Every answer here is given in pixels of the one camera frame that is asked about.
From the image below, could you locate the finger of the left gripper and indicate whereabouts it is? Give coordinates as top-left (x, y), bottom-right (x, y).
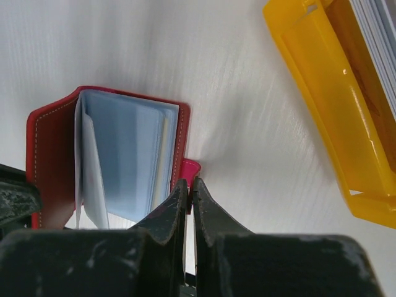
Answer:
top-left (1, 164), bottom-right (43, 229)

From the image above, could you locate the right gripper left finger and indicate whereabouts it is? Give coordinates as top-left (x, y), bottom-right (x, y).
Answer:
top-left (1, 179), bottom-right (188, 296)

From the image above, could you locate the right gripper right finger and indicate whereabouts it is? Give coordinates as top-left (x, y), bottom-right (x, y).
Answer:
top-left (192, 178), bottom-right (382, 296)

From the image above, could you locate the red leather card holder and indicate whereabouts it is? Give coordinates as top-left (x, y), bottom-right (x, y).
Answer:
top-left (26, 86), bottom-right (201, 229)

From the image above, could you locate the yellow plastic card bin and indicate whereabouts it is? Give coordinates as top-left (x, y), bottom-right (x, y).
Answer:
top-left (263, 1), bottom-right (395, 228)

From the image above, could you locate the stack of cards in bin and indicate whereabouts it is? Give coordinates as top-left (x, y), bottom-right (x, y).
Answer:
top-left (350, 0), bottom-right (395, 114)

